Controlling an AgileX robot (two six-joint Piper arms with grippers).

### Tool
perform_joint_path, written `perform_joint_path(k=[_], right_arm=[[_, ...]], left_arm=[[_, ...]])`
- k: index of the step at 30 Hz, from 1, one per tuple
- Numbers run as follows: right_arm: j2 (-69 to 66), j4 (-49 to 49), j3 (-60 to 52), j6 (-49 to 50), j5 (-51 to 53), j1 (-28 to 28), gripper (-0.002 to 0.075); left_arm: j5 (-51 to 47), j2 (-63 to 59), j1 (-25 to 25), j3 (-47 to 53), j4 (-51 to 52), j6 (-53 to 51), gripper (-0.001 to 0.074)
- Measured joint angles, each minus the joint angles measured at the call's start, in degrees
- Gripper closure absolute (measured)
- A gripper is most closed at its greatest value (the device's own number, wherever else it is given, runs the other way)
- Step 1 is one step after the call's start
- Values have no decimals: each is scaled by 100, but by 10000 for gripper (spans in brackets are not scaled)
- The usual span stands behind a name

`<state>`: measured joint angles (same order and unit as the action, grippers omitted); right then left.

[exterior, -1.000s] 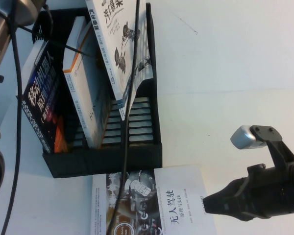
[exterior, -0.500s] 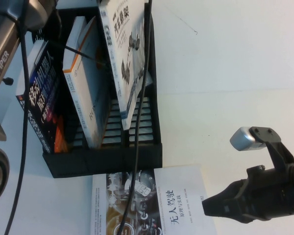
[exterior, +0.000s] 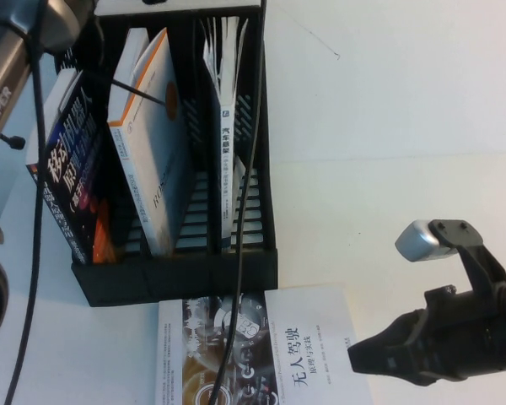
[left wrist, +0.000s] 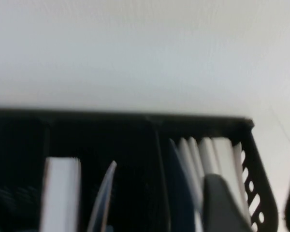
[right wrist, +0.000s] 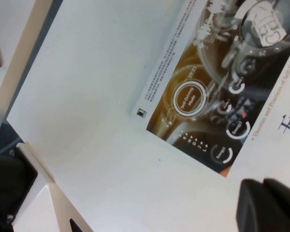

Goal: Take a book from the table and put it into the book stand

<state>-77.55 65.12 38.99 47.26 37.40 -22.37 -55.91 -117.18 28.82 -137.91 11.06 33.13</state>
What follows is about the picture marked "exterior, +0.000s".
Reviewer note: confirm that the white self-driving book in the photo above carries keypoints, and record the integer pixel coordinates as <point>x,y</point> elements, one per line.
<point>320,316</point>

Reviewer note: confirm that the white car suspension book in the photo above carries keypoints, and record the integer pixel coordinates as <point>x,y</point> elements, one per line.
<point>227,169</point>

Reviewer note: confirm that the dark mobile robot book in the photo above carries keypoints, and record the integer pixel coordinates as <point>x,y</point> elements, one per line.
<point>76,177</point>

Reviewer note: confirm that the white orange ROS book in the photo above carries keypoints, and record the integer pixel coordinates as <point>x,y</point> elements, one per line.
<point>152,160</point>

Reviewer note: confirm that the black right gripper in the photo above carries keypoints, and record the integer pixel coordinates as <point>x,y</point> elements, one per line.
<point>459,331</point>

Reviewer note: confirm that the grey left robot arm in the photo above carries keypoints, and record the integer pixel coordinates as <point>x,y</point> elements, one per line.
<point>0,97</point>

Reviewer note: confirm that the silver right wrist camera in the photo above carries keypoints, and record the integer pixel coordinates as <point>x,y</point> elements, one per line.
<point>417,241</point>

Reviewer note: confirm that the black plastic book stand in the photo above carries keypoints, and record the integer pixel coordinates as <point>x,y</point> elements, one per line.
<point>173,278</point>

